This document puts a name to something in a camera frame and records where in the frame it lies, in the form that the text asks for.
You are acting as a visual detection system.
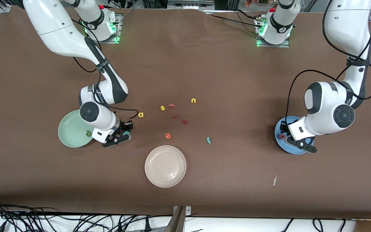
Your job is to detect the blue plate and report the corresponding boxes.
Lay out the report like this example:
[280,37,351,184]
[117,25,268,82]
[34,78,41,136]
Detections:
[274,116,315,155]

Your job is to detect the white plate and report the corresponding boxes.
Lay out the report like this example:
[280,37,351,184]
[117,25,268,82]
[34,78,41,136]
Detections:
[144,145,187,188]

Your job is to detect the green plate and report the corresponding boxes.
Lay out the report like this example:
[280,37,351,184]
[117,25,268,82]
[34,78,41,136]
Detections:
[58,110,95,148]

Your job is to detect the colourful background objects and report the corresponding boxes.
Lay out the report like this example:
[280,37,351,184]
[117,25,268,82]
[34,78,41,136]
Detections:
[245,0,274,8]

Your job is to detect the grey power strip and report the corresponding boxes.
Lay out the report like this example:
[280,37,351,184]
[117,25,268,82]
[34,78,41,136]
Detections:
[167,0,215,10]

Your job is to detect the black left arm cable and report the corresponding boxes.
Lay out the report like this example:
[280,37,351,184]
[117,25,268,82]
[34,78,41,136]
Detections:
[287,0,371,127]

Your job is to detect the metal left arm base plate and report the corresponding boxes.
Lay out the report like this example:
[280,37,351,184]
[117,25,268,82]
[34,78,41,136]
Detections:
[255,16,291,48]

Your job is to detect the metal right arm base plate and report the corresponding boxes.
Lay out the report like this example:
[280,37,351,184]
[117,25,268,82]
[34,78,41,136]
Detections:
[86,12,122,44]

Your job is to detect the metal table bracket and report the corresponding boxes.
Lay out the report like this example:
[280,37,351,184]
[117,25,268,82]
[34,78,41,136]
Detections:
[165,205,192,232]

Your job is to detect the black base power cable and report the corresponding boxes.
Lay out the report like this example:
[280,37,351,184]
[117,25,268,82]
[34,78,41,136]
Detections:
[205,9,264,29]

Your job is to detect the tangled black cable bundle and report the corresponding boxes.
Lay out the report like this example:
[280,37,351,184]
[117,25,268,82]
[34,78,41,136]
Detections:
[0,198,173,232]

